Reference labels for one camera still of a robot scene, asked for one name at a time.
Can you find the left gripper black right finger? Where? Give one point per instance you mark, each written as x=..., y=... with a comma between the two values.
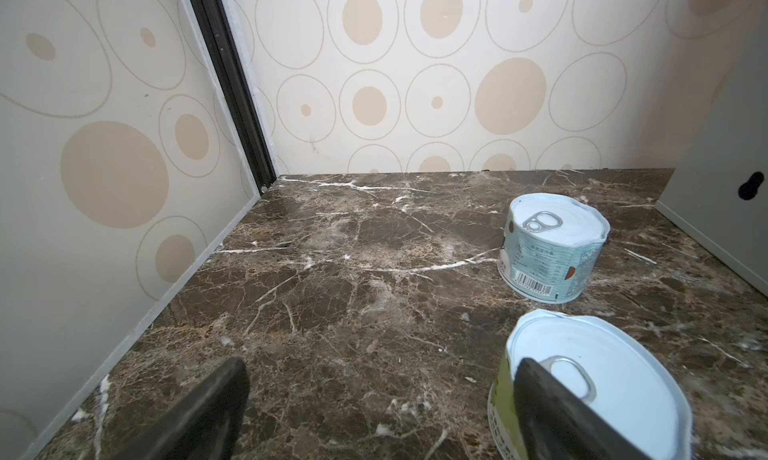
x=555, y=424

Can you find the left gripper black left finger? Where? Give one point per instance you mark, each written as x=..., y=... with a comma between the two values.
x=205, y=424

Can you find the green labelled can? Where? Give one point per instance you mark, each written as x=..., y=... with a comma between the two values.
x=605, y=368

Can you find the light blue labelled can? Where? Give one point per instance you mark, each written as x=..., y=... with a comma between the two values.
x=550, y=246

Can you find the grey metal cabinet box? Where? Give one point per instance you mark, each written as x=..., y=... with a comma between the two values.
x=718, y=192

